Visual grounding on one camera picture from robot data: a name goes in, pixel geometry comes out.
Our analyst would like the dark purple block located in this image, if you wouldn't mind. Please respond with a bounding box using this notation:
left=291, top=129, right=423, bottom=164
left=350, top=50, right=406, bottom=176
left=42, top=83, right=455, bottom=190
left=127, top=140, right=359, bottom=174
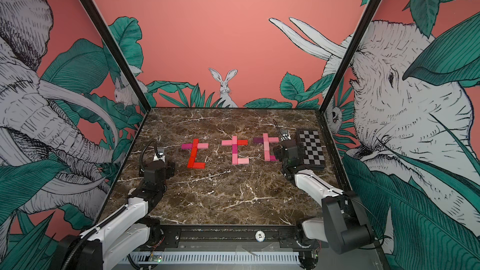
left=253, top=137, right=264, bottom=144

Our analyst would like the red block bottom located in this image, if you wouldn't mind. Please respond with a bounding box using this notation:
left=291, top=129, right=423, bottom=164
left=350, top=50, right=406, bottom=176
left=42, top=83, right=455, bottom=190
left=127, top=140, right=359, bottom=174
left=191, top=147, right=198, bottom=158

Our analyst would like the white slotted cable duct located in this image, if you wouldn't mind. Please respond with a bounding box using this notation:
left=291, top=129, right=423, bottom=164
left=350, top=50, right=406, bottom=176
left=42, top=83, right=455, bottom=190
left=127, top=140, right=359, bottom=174
left=130, top=251, right=301, bottom=266

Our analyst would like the black front rail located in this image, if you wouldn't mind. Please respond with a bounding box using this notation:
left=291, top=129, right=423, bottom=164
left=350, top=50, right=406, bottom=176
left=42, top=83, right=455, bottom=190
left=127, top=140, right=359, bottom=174
left=99, top=224, right=380, bottom=252

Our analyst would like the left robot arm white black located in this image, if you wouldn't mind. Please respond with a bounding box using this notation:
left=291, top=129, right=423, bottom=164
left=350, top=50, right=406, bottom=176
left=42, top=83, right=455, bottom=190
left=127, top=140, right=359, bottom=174
left=49, top=159, right=176, bottom=270

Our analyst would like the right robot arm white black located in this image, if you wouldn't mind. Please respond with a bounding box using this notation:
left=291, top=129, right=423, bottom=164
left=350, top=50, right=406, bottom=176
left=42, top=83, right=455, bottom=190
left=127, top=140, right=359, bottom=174
left=274, top=139, right=376, bottom=255

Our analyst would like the black left frame post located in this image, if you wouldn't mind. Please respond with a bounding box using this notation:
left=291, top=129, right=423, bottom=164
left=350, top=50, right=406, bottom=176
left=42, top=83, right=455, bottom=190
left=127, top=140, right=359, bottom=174
left=79, top=0, right=151, bottom=114

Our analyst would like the black white checkerboard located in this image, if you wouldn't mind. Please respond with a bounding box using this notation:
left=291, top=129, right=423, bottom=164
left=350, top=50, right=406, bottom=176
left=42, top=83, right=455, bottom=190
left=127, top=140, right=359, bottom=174
left=296, top=128, right=326, bottom=171

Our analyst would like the black corrugated cable hose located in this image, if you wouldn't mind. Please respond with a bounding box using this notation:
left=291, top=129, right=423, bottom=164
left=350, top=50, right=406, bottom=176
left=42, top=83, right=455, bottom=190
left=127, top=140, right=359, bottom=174
left=138, top=139, right=160, bottom=177

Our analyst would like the pink block horizontal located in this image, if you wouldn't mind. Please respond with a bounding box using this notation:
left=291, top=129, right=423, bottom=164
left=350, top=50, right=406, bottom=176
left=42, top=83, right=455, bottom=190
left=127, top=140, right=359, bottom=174
left=264, top=151, right=271, bottom=161

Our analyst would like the red block large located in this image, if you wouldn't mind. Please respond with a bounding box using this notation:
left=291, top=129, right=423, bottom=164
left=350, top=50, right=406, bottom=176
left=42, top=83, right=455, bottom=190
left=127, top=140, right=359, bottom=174
left=187, top=157, right=196, bottom=169

